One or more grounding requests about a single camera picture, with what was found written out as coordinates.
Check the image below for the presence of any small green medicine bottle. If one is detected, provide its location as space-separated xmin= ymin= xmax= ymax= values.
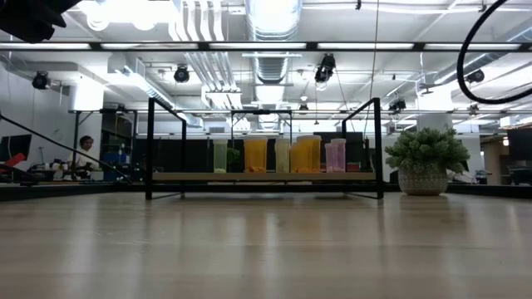
xmin=212 ymin=139 xmax=229 ymax=174

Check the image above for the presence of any orange medicine bottle white cap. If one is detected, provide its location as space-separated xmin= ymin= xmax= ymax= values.
xmin=289 ymin=141 xmax=301 ymax=174
xmin=296 ymin=135 xmax=323 ymax=174
xmin=243 ymin=136 xmax=268 ymax=174

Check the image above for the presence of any small yellow medicine bottle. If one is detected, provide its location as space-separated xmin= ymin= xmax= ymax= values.
xmin=273 ymin=138 xmax=291 ymax=174

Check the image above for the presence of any small pink medicine bottle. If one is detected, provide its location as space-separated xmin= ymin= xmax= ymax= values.
xmin=324 ymin=142 xmax=335 ymax=174
xmin=331 ymin=138 xmax=347 ymax=174

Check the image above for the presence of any black overhead beam with lights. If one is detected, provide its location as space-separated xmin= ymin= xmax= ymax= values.
xmin=0 ymin=40 xmax=532 ymax=53

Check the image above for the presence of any black monitor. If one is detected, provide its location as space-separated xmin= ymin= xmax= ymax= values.
xmin=0 ymin=133 xmax=33 ymax=161

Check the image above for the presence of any person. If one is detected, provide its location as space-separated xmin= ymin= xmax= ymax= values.
xmin=68 ymin=135 xmax=101 ymax=171

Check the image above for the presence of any small background plant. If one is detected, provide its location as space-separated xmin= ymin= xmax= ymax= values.
xmin=226 ymin=147 xmax=243 ymax=173

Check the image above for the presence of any green potted plant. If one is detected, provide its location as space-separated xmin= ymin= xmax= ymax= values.
xmin=384 ymin=127 xmax=471 ymax=197

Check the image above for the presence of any black background rig frame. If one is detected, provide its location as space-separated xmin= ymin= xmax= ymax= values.
xmin=68 ymin=107 xmax=139 ymax=184
xmin=229 ymin=109 xmax=293 ymax=140

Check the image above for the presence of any thin black tether cable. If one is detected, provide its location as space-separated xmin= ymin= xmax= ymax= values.
xmin=0 ymin=111 xmax=134 ymax=184

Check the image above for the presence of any black aluminium table frame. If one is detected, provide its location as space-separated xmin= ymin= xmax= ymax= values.
xmin=0 ymin=181 xmax=532 ymax=200

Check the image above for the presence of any wooden shelf black metal frame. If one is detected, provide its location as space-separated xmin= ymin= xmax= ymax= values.
xmin=144 ymin=97 xmax=384 ymax=201

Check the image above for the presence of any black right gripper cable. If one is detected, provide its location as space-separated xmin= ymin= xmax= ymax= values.
xmin=456 ymin=0 xmax=532 ymax=105

